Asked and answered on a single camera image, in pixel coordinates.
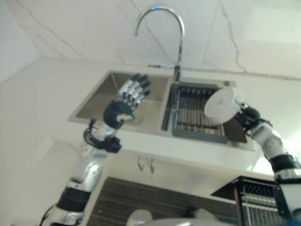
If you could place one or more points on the open dishwasher with rack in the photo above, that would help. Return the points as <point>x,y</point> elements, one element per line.
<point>256,200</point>

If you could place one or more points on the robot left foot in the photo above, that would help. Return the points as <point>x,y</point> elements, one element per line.
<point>139,217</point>

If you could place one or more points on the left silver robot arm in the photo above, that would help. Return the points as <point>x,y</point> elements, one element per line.
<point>87,169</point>

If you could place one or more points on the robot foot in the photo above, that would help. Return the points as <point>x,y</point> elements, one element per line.
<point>139,217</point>
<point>200,213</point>

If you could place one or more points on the grey dish drying rack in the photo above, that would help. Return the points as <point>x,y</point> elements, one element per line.
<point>196,117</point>

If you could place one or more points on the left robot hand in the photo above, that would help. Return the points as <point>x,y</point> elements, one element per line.
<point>117,110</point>

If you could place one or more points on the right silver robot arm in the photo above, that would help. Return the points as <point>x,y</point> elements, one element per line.
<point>277,164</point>

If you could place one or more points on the chrome gooseneck faucet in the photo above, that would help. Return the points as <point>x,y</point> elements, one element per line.
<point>175,40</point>

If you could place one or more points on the robot silver body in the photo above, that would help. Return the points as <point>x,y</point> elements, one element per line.
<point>178,222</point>

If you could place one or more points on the white round bowl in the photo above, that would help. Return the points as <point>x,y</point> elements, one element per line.
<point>219,104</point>

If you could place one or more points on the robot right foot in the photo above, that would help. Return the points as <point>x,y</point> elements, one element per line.
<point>200,213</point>

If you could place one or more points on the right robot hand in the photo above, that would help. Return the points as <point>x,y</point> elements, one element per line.
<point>249,115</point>

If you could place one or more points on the stainless steel double sink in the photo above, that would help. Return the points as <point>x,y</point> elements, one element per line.
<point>150,108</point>

